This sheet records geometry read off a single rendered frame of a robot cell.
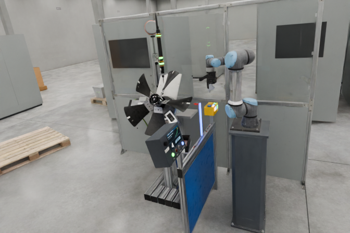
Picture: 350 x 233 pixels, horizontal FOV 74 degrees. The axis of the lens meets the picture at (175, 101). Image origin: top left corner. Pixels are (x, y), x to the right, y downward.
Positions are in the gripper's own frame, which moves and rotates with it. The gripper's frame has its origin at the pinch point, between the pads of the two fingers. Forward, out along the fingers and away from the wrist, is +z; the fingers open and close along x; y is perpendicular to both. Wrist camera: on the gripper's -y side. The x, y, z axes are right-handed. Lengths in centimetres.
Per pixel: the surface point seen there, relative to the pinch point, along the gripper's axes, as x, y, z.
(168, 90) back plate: 5.0, -47.9, 2.5
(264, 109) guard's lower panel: 46, 48, 33
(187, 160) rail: -68, 2, 37
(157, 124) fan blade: -41, -39, 22
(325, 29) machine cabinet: 229, 119, -37
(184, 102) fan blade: -26.1, -16.1, 3.9
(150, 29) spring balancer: 30, -77, -63
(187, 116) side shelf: 18, -34, 37
